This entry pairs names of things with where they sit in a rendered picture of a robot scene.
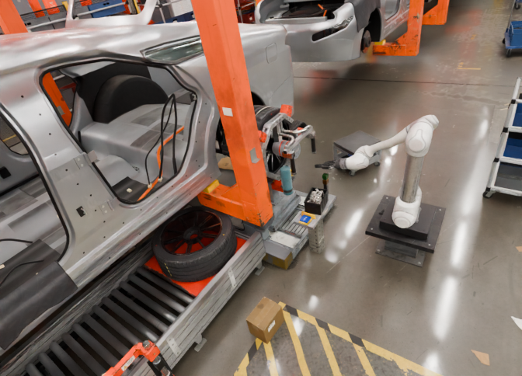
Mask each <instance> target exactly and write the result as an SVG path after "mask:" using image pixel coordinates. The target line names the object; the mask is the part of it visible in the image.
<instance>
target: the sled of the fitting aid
mask: <svg viewBox="0 0 522 376"><path fill-rule="evenodd" d="M300 202H301V195H298V194H297V195H296V196H295V197H294V199H293V200H292V201H291V202H290V203H289V204H288V205H287V206H286V207H285V208H284V209H283V211H282V212H281V213H280V214H279V215H278V216H277V218H276V219H275V220H274V221H273V223H272V224H271V226H269V228H268V230H271V231H272V232H275V231H276V230H277V229H278V228H279V227H280V226H281V225H282V223H283V222H284V221H285V220H286V218H287V217H288V216H289V215H290V214H291V212H292V211H293V210H294V209H295V208H296V206H297V205H299V203H300Z"/></svg>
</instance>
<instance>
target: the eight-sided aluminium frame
mask: <svg viewBox="0 0 522 376"><path fill-rule="evenodd" d="M282 120H283V121H284V122H285V123H287V124H289V128H291V124H292V122H293V119H292V118H291V117H289V116H288V115H287V114H285V113H278V114H277V115H276V116H275V117H273V118H272V119H270V120H269V121H268V122H266V123H265V124H264V126H263V132H264V133H265V134H267V137H266V141H265V143H263V142H260V145H261V149H262V154H263V162H264V166H265V170H266V176H267V177H269V178H271V179H275V180H278V181H280V180H281V177H280V170H278V171H277V172H276V173H275V174H273V173H271V172H269V170H268V165H267V160H266V147H267V145H268V141H269V139H270V134H271V131H272V129H273V128H274V127H275V126H276V125H277V124H278V123H279V122H281V121H282ZM291 136H293V137H294V138H295V139H296V138H297V137H298V134H291ZM285 165H286V166H289V167H290V168H291V162H290V159H289V158H287V161H286V163H285V164H284V165H283V166H285Z"/></svg>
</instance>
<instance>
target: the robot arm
mask: <svg viewBox="0 0 522 376"><path fill-rule="evenodd" d="M438 124H439V121H438V119H437V118H436V117H435V116H434V115H427V116H424V117H421V118H419V119H418V120H415V121H414V122H412V123H411V124H410V125H409V126H407V127H405V128H404V129H403V130H402V131H400V132H399V133H398V134H396V135H395V136H394V137H393V138H390V139H388V140H386V141H382V142H379V143H377V144H373V145H371V146H367V145H366V146H362V147H360V148H358V149H357V151H356V152H355V153H354V155H353V156H351V157H349V158H341V159H337V160H335V159H334V160H332V161H327V162H324V163H322V164H315V168H322V169H329V170H332V168H337V169H364V168H366V167H368V165H369V160H368V159H369V158H371V157H372V156H373V154H374V153H375V152H376V151H378V150H381V149H385V148H391V147H394V146H396V145H398V144H402V143H404V142H405V150H406V152H407V159H406V164H405V172H404V177H403V182H402V187H401V188H400V190H399V193H398V197H397V198H396V200H395V206H394V209H393V213H392V220H393V221H394V223H395V224H396V225H397V226H399V227H400V228H408V227H410V226H412V225H413V224H414V223H417V222H418V217H419V212H420V211H421V207H419V206H420V202H421V197H422V192H421V189H420V188H419V179H420V175H421V171H422V167H423V160H424V155H425V154H426V153H427V152H428V150H429V147H430V143H431V139H432V135H433V130H434V129H435V128H436V127H437V126H438Z"/></svg>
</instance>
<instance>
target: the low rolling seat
mask: <svg viewBox="0 0 522 376"><path fill-rule="evenodd" d="M379 142H381V140H379V139H377V138H375V137H373V136H371V135H369V134H366V133H364V132H363V131H358V132H355V133H353V134H351V135H348V136H346V137H344V138H341V139H339V140H338V141H334V144H333V160H334V159H335V160H337V159H341V158H349V157H351V156H353V155H354V153H355V152H356V151H357V149H358V148H360V147H362V146H366V145H367V146H371V145H373V144H377V143H379ZM337 149H338V150H339V151H341V152H340V153H338V154H337ZM380 159H381V150H378V152H375V153H374V154H373V156H372V157H371V158H369V159H368V160H369V165H370V164H372V163H374V165H375V166H377V167H378V166H380V164H381V163H380V162H379V161H378V160H380ZM357 170H359V169H350V171H349V176H355V175H356V171H357Z"/></svg>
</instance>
